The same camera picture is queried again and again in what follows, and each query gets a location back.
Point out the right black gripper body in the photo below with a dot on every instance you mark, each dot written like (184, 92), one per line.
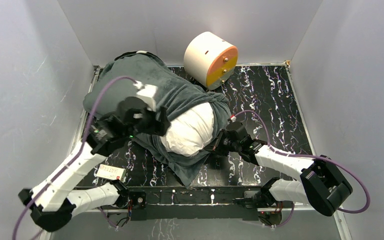
(224, 144)

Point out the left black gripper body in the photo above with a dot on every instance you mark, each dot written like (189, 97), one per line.
(160, 120)

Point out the grey plush pillowcase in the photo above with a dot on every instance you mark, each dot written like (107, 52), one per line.
(174, 92)

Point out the white pillow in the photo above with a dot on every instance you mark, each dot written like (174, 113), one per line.
(190, 132)

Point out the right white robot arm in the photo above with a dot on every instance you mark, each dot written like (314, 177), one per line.
(315, 182)

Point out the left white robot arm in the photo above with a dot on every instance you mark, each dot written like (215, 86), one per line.
(55, 201)

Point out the white labelled power box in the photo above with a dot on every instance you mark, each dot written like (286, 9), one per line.
(111, 173)

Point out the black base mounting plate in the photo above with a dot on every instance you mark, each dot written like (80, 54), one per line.
(208, 202)

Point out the white orange cylindrical drum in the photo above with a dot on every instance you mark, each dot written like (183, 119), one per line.
(210, 60)

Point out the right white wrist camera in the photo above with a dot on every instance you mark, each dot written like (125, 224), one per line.
(232, 118)

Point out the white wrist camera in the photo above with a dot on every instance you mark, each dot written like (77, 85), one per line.
(146, 93)
(232, 118)

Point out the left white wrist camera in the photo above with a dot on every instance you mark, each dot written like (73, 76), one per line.
(146, 93)

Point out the aluminium left frame rail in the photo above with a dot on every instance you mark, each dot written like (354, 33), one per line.
(79, 131)

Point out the aluminium front frame rail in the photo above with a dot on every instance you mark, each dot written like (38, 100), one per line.
(79, 201)

